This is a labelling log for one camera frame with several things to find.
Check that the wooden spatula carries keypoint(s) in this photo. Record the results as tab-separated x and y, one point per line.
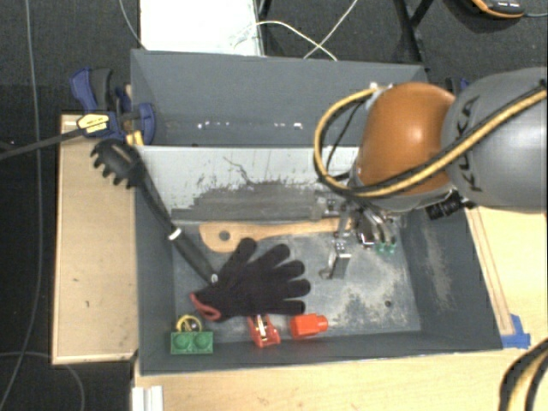
265	231

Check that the grey metal bin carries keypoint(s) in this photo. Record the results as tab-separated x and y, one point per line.
368	298

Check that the pale wood board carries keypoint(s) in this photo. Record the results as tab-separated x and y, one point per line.
96	238

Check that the red clip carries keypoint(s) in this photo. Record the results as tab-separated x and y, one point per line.
264	332

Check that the black cylinder on white bracket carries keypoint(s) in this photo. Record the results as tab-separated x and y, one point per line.
445	209

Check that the green toy brick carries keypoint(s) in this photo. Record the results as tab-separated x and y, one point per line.
192	343

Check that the black slotted spoon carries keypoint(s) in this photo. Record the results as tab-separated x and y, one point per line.
160	212

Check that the red toy brick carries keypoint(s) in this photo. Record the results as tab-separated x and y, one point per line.
306	325

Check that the black knit glove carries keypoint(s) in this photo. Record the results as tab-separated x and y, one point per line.
257	285

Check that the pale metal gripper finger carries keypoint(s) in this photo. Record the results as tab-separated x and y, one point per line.
340	263
322	210

